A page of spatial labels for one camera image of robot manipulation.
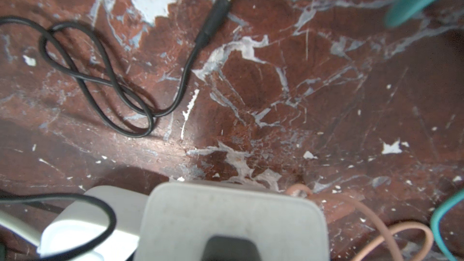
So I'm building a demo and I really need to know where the white charger plug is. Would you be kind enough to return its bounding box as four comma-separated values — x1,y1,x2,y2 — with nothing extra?
134,182,330,261

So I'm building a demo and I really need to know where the white power strip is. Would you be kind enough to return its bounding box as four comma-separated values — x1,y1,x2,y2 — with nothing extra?
37,186,148,261

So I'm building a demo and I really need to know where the black usb cable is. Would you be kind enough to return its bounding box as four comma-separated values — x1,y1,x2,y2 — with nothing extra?
0,0,240,138

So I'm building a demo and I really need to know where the pink charger cable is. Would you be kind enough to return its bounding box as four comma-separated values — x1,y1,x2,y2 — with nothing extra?
284,184,435,261

